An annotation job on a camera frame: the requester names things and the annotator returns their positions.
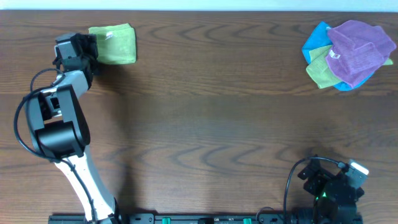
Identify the light green microfiber cloth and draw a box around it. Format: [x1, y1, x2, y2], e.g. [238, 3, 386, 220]
[88, 23, 137, 65]

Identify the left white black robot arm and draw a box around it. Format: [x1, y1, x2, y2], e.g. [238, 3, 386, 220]
[19, 33, 128, 223]

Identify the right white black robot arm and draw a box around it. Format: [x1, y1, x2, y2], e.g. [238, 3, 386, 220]
[284, 156, 369, 224]

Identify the olive green microfiber cloth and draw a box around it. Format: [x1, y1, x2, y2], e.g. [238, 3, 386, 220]
[305, 45, 394, 90]

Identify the purple microfiber cloth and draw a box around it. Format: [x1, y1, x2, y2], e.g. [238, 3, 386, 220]
[325, 20, 397, 88]

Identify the blue microfiber cloth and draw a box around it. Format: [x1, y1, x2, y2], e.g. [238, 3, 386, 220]
[301, 21, 376, 92]

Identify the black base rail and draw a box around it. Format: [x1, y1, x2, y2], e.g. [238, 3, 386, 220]
[48, 213, 364, 224]

